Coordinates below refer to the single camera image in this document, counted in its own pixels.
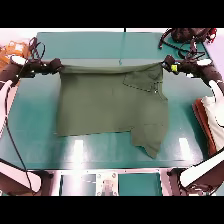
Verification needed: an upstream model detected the silver frame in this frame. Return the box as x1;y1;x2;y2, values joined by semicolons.
32;167;188;197

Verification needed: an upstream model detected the red-brown garment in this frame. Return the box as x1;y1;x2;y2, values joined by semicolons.
191;97;218;158

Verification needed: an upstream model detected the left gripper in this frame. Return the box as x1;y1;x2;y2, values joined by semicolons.
48;58;65;75

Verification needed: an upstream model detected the orange garment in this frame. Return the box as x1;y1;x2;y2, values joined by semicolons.
0;40;33;73

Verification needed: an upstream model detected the white garment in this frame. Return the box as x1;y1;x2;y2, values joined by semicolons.
201;95;224;153

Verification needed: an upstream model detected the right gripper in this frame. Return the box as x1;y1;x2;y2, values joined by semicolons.
161;54;179;73

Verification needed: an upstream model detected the black cable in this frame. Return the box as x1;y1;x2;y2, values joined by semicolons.
3;83;36;196

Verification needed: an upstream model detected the green shirt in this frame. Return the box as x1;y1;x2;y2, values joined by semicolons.
54;61;170;160

